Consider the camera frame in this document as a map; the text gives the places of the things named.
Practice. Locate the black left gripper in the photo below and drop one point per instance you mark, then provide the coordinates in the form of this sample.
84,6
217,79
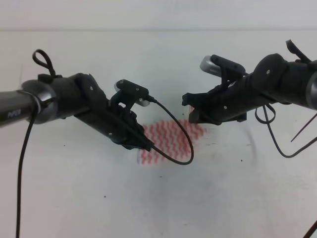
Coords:
125,129

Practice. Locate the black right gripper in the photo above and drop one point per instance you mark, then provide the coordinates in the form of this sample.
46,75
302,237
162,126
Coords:
224,103

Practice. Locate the pink white wavy towel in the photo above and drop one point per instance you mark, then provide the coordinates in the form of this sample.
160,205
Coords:
168,137

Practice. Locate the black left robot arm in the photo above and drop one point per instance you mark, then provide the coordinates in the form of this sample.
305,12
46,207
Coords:
47,99

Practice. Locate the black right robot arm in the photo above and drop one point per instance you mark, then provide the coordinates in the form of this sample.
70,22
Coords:
274,80

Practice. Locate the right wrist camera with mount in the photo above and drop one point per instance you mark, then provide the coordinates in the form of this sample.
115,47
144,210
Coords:
227,70

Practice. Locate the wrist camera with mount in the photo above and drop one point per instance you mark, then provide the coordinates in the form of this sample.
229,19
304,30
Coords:
128,94
227,70

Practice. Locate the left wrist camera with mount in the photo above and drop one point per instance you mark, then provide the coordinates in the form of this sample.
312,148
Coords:
128,94

